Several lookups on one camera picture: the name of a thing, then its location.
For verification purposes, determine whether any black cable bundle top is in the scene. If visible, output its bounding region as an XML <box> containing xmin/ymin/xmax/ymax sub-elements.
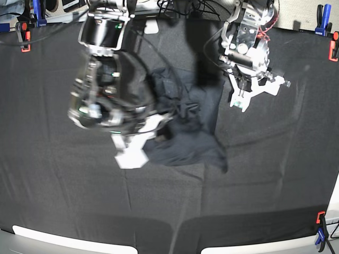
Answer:
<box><xmin>157</xmin><ymin>0</ymin><xmax>235</xmax><ymax>22</ymax></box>

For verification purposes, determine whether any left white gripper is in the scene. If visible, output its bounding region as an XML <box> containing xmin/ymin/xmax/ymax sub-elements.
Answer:
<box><xmin>228</xmin><ymin>73</ymin><xmax>291</xmax><ymax>113</ymax></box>

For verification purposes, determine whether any blue clamp top right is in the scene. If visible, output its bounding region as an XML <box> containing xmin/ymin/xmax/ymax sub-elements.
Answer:
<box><xmin>315</xmin><ymin>4</ymin><xmax>332</xmax><ymax>37</ymax></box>

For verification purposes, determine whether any black table cloth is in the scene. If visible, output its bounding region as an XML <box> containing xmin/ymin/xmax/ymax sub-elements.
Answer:
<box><xmin>1</xmin><ymin>24</ymin><xmax>338</xmax><ymax>253</ymax></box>

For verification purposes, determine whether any dark navy t-shirt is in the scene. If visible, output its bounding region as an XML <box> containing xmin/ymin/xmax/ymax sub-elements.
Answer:
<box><xmin>144</xmin><ymin>68</ymin><xmax>227</xmax><ymax>171</ymax></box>

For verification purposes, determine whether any white tab on cloth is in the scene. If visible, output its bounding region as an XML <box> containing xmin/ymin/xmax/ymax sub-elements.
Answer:
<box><xmin>144</xmin><ymin>20</ymin><xmax>159</xmax><ymax>34</ymax></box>

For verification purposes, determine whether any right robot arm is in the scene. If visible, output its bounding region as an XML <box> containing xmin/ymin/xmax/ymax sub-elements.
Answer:
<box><xmin>68</xmin><ymin>1</ymin><xmax>173</xmax><ymax>169</ymax></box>

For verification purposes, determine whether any blue clamp top left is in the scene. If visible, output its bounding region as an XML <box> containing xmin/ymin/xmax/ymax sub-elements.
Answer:
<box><xmin>30</xmin><ymin>0</ymin><xmax>47</xmax><ymax>27</ymax></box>

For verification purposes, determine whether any red blue clamp bottom right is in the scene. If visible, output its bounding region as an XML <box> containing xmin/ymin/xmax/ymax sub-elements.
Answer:
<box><xmin>315</xmin><ymin>211</ymin><xmax>335</xmax><ymax>254</ymax></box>

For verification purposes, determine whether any red clamp right edge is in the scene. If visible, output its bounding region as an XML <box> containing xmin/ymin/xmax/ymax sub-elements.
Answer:
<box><xmin>328</xmin><ymin>31</ymin><xmax>339</xmax><ymax>62</ymax></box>

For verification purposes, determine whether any red black clamp left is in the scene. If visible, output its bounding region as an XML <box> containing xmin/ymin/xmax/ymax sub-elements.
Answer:
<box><xmin>15</xmin><ymin>21</ymin><xmax>31</xmax><ymax>52</ymax></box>

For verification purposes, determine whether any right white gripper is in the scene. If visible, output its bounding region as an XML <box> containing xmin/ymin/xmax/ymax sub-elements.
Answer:
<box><xmin>111</xmin><ymin>113</ymin><xmax>170</xmax><ymax>169</ymax></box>

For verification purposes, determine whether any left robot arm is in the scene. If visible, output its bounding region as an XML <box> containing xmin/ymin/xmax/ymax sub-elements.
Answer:
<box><xmin>203</xmin><ymin>1</ymin><xmax>291</xmax><ymax>112</ymax></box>

